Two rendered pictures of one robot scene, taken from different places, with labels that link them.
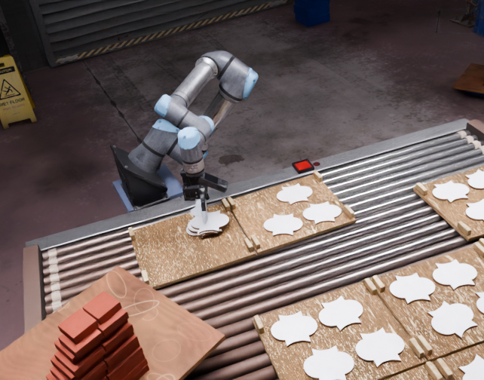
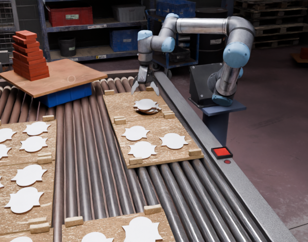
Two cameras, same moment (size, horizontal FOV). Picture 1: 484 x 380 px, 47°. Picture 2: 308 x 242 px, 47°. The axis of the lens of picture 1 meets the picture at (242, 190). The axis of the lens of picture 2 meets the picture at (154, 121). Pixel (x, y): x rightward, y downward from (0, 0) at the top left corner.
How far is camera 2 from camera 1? 2.49 m
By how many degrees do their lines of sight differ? 76
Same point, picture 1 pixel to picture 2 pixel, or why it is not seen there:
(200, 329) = (43, 90)
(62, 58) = not seen: outside the picture
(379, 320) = (15, 158)
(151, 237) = (146, 95)
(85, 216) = not seen: outside the picture
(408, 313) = (10, 170)
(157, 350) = (40, 82)
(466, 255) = (41, 215)
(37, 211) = not seen: outside the picture
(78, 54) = not seen: outside the picture
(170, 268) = (115, 100)
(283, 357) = (21, 125)
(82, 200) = not seen: outside the picture
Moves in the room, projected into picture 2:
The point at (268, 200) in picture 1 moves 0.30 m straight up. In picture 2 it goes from (170, 131) to (171, 74)
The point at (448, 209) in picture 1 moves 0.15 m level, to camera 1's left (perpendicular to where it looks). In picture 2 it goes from (113, 224) to (118, 196)
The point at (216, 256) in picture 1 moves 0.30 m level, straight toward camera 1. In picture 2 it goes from (116, 111) to (63, 113)
